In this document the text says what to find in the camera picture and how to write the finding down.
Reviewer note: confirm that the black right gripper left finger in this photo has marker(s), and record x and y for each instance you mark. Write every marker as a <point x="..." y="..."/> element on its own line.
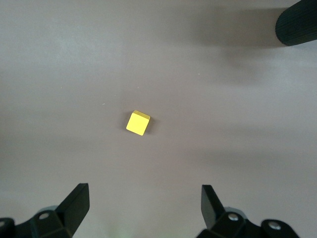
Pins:
<point x="73" y="208"/>

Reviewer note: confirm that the yellow wooden cube block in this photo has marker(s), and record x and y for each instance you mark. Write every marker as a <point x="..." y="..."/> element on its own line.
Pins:
<point x="137" y="124"/>

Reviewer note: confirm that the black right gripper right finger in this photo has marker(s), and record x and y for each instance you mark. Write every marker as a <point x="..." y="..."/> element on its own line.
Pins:
<point x="213" y="213"/>

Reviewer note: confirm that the black ribbed cylinder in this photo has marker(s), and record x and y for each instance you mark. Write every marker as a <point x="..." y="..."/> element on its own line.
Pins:
<point x="297" y="24"/>

